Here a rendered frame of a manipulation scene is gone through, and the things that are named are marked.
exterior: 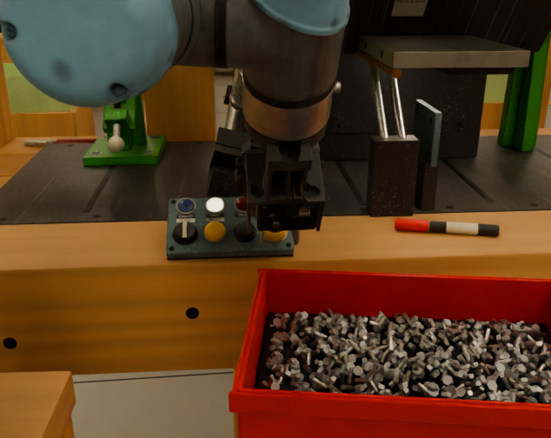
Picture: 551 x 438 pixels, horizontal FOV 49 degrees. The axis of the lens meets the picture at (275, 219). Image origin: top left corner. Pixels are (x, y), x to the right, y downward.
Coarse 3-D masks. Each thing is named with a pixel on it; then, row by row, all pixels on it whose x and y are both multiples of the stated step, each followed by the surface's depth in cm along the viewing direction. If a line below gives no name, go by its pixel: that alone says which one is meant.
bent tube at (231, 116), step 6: (234, 78) 99; (234, 84) 98; (228, 114) 95; (234, 114) 94; (240, 114) 95; (228, 120) 94; (234, 120) 94; (240, 120) 94; (228, 126) 93; (234, 126) 93; (240, 126) 94
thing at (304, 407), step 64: (256, 320) 56; (320, 320) 64; (384, 320) 62; (448, 320) 63; (512, 320) 64; (256, 384) 57; (320, 384) 53; (384, 384) 54; (448, 384) 52; (512, 384) 54
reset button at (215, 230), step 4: (208, 224) 72; (212, 224) 72; (216, 224) 72; (220, 224) 72; (208, 228) 71; (212, 228) 71; (216, 228) 71; (220, 228) 71; (224, 228) 72; (208, 232) 71; (212, 232) 71; (216, 232) 71; (220, 232) 71; (224, 232) 71; (208, 236) 71; (212, 236) 71; (216, 236) 71; (220, 236) 71; (212, 240) 71; (216, 240) 71
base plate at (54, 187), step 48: (48, 144) 120; (192, 144) 120; (480, 144) 120; (0, 192) 94; (48, 192) 94; (96, 192) 94; (144, 192) 94; (192, 192) 94; (336, 192) 94; (480, 192) 94; (528, 192) 94
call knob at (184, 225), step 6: (180, 222) 72; (186, 222) 71; (180, 228) 71; (186, 228) 71; (192, 228) 71; (174, 234) 71; (180, 234) 71; (186, 234) 71; (192, 234) 71; (180, 240) 71; (186, 240) 71
